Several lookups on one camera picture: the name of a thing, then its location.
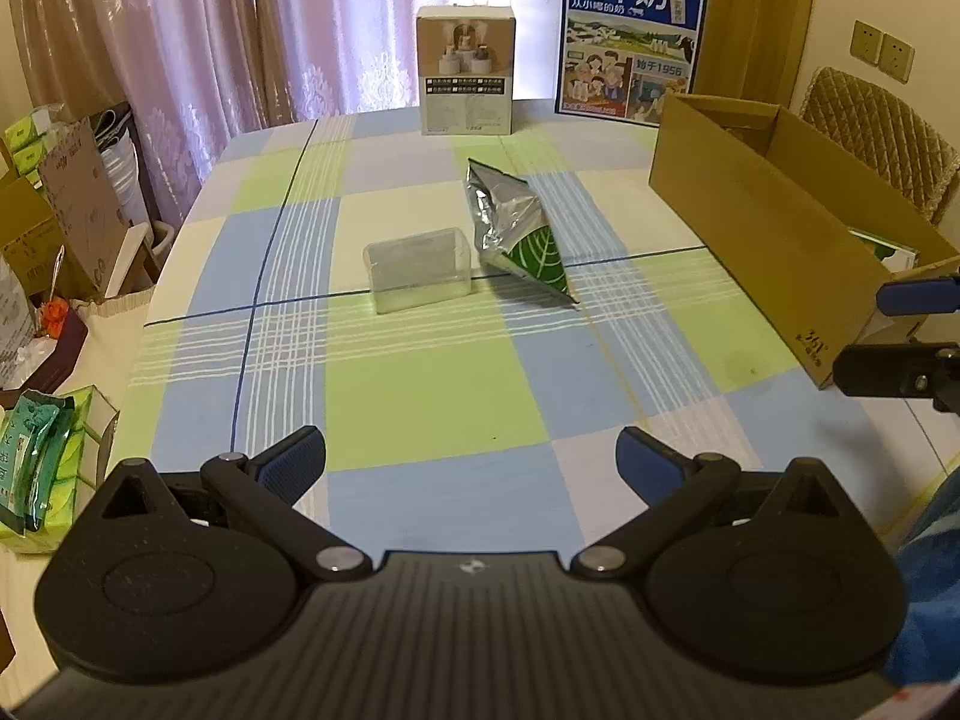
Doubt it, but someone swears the beige curtain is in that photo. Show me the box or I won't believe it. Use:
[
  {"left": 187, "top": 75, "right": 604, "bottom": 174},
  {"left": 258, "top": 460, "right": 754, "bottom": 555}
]
[{"left": 0, "top": 0, "right": 271, "bottom": 230}]

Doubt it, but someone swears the white paper bag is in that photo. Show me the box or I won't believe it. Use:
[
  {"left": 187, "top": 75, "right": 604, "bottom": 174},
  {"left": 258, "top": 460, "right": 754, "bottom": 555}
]
[{"left": 90, "top": 105, "right": 155, "bottom": 230}]

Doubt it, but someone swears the white product box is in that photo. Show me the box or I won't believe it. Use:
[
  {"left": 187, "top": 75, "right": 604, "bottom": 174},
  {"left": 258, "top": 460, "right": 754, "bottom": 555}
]
[{"left": 416, "top": 5, "right": 518, "bottom": 137}]

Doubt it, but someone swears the green wet wipes pack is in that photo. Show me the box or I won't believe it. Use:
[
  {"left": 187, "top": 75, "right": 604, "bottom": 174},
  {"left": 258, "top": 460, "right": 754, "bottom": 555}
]
[{"left": 0, "top": 394, "right": 76, "bottom": 533}]

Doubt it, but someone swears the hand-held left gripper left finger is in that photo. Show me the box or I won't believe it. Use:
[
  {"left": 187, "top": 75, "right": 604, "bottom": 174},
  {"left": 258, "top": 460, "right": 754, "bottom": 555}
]
[{"left": 97, "top": 426, "right": 372, "bottom": 583}]

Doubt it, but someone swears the white board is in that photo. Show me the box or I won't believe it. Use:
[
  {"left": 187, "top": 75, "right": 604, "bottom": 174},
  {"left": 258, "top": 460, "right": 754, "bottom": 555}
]
[{"left": 105, "top": 223, "right": 175, "bottom": 299}]

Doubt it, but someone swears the plain brown cardboard box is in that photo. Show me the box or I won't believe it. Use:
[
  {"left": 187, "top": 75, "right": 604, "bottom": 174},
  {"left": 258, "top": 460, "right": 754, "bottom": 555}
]
[{"left": 0, "top": 172, "right": 68, "bottom": 301}]

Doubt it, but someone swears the wooden door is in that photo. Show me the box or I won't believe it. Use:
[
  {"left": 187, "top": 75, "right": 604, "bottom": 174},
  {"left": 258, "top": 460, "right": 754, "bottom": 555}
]
[{"left": 649, "top": 0, "right": 822, "bottom": 110}]

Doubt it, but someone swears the green leaf foil bag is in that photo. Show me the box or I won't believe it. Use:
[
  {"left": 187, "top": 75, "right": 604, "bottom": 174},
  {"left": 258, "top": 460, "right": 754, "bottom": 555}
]
[{"left": 465, "top": 157, "right": 582, "bottom": 311}]

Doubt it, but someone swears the stack of green tissue packs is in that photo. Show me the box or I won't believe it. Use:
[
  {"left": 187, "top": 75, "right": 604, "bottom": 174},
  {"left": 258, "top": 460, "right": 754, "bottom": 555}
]
[{"left": 4, "top": 109, "right": 68, "bottom": 181}]

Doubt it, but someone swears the blue milk carton box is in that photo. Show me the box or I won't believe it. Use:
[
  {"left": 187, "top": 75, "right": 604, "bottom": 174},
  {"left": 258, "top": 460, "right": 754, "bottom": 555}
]
[{"left": 555, "top": 0, "right": 710, "bottom": 121}]

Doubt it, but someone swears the light green carton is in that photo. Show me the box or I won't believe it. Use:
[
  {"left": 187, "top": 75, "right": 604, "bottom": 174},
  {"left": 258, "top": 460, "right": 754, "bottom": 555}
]
[{"left": 0, "top": 386, "right": 121, "bottom": 554}]

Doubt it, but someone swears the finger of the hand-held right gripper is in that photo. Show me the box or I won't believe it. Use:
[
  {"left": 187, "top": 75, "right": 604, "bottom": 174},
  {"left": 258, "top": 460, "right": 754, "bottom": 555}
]
[
  {"left": 876, "top": 275, "right": 960, "bottom": 316},
  {"left": 832, "top": 342, "right": 960, "bottom": 415}
]

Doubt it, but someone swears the pink sheer curtain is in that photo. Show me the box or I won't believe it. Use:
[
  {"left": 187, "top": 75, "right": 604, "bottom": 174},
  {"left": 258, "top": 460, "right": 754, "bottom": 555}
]
[{"left": 255, "top": 0, "right": 653, "bottom": 128}]

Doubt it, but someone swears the checked tablecloth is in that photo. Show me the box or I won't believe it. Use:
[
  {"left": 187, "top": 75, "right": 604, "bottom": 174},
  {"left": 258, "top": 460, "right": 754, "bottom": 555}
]
[{"left": 112, "top": 97, "right": 960, "bottom": 563}]

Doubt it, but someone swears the chair with quilted cover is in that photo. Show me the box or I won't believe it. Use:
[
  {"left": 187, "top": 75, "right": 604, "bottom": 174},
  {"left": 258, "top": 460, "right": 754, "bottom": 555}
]
[{"left": 799, "top": 66, "right": 960, "bottom": 226}]

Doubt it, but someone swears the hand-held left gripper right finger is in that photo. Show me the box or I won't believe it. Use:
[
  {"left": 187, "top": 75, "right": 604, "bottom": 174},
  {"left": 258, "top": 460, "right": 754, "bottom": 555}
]
[{"left": 570, "top": 426, "right": 861, "bottom": 583}]

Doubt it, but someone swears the green white medicine box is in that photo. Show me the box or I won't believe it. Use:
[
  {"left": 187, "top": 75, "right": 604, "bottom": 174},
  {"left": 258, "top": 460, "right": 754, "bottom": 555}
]
[{"left": 851, "top": 229, "right": 920, "bottom": 271}]

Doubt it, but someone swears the clear plastic box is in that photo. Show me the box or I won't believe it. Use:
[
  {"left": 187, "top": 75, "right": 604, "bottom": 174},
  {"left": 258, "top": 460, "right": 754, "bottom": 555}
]
[{"left": 363, "top": 227, "right": 473, "bottom": 316}]

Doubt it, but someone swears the blue patterned cloth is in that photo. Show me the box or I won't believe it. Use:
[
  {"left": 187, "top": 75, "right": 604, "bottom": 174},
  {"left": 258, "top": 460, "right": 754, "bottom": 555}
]
[{"left": 881, "top": 457, "right": 960, "bottom": 683}]

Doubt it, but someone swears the brown cardboard boxes pile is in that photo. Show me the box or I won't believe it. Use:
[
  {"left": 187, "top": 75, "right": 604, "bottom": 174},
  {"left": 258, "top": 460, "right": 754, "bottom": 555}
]
[{"left": 37, "top": 120, "right": 132, "bottom": 301}]

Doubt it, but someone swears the dark brown box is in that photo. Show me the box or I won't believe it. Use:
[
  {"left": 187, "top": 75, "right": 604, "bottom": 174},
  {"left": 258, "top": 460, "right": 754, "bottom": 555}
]
[{"left": 0, "top": 307, "right": 91, "bottom": 391}]

